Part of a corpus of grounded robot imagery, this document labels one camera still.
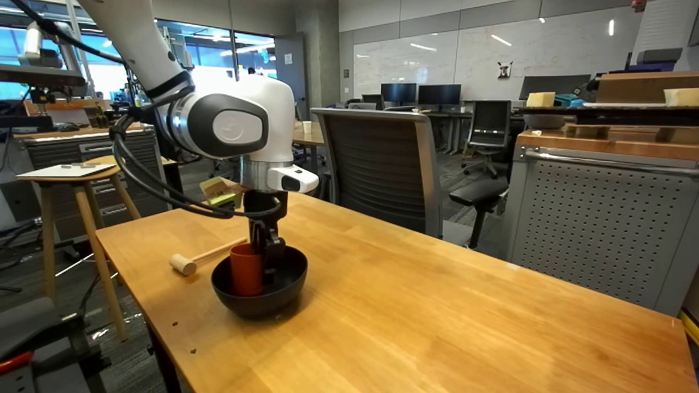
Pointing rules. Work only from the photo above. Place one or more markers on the black computer monitor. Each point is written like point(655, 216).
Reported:
point(440, 97)
point(399, 94)

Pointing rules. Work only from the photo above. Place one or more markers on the black bowl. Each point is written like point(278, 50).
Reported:
point(285, 299)

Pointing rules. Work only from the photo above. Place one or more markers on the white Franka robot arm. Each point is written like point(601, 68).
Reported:
point(139, 45)

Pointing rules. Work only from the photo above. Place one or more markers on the wooden shelf board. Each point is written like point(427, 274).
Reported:
point(613, 142)

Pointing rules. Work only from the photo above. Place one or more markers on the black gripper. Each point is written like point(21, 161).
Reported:
point(264, 215)

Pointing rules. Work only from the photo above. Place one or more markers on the black office chair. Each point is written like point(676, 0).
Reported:
point(483, 154)

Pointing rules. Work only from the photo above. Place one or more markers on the cardboard box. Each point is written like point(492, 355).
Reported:
point(642, 85)

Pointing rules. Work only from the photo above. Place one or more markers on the wooden stool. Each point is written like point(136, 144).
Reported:
point(89, 210)

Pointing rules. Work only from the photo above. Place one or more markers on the white flat board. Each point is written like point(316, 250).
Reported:
point(68, 171)

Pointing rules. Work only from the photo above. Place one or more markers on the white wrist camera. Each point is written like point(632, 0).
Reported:
point(297, 179)

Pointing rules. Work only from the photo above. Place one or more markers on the yellowish wooden block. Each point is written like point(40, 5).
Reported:
point(220, 189)

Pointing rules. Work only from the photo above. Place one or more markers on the small wooden mallet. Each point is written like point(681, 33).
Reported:
point(184, 264)

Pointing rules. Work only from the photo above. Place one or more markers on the grey drawer cabinet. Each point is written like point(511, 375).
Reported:
point(80, 144)

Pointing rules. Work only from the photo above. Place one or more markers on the orange plastic cup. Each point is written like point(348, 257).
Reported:
point(245, 274)

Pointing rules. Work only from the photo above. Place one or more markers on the small wall poster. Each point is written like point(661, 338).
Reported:
point(506, 71)

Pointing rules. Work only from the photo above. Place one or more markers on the yellow foam block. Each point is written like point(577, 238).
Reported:
point(540, 98)
point(682, 97)

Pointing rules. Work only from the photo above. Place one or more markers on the grey mesh-back chair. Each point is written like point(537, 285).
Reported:
point(384, 171)

